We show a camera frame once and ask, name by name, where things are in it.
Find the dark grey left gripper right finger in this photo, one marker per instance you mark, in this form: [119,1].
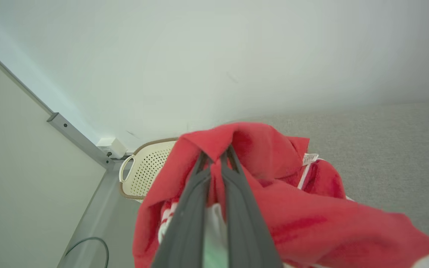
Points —
[244,230]

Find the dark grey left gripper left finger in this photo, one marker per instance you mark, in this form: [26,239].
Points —
[188,223]

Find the red white jersey shirt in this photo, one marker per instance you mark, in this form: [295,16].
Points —
[311,223]

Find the cream perforated laundry basket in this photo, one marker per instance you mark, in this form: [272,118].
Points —
[151,163]

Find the white partition panel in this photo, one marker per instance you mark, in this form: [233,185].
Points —
[21,178]

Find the white plastic wall box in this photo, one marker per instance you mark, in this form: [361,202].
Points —
[112,146]

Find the grey metal frame post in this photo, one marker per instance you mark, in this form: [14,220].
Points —
[80,138]

